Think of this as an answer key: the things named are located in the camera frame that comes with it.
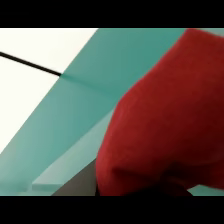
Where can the red garment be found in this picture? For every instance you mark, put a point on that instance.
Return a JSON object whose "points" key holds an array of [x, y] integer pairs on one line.
{"points": [[166, 126]]}

